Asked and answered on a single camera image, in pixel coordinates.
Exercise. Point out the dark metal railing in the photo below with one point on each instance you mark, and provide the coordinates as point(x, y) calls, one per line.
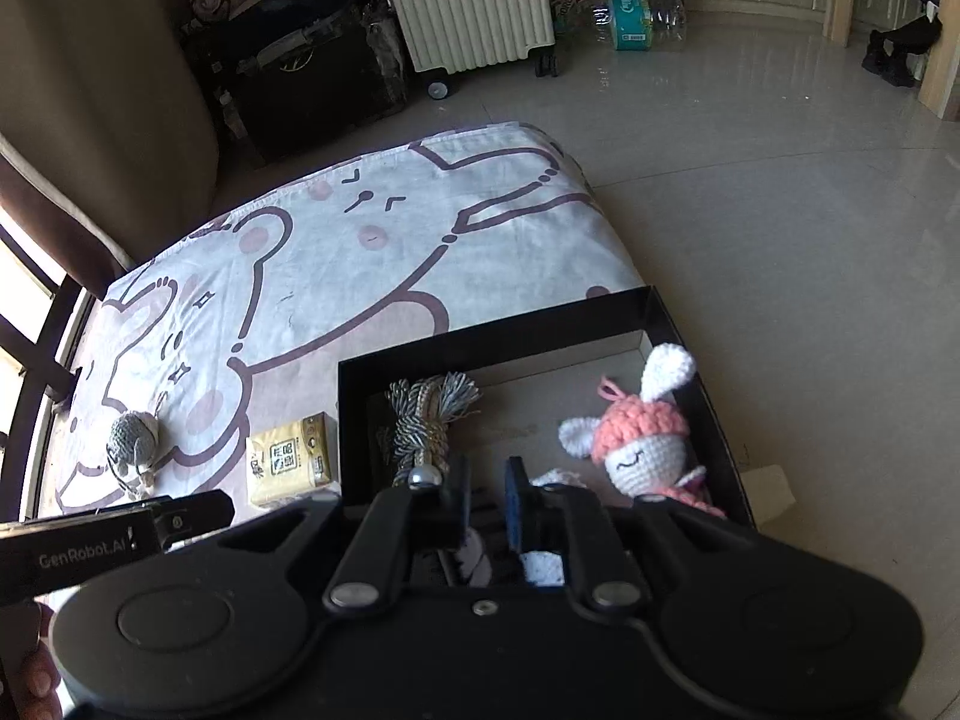
point(37, 360)

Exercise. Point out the black box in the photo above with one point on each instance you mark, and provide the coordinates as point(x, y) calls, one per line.
point(487, 349)

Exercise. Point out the pink crochet bunny doll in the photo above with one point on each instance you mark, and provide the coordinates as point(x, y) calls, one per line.
point(645, 457)

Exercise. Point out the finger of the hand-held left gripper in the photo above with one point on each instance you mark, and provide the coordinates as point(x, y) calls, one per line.
point(195, 514)

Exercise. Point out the printed blanket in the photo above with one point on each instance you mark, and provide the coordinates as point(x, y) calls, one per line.
point(337, 277)

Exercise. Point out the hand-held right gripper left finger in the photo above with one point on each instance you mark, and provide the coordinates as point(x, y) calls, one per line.
point(459, 510)

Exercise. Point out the light blue knitted cloth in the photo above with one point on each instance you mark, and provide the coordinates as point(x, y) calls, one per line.
point(541, 568)

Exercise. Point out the dark bag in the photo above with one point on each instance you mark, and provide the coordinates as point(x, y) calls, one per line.
point(300, 82)

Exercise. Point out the white ribbed suitcase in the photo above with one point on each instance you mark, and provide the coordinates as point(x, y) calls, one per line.
point(465, 0)

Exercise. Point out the person's left hand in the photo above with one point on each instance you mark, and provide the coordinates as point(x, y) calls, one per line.
point(34, 679)

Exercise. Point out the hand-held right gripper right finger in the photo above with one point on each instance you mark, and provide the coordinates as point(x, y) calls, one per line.
point(516, 502)

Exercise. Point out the black stand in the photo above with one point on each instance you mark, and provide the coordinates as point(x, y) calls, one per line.
point(900, 45)

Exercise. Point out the yellow tissue packet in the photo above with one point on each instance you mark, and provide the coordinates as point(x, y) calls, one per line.
point(289, 457)

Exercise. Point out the brown curtain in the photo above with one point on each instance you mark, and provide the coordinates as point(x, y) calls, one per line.
point(90, 90)

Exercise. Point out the cardboard piece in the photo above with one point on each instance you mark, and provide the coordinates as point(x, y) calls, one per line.
point(769, 495)

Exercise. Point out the grey crochet octopus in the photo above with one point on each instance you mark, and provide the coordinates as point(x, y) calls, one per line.
point(131, 439)

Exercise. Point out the water bottle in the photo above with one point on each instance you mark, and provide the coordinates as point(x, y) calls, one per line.
point(630, 19)

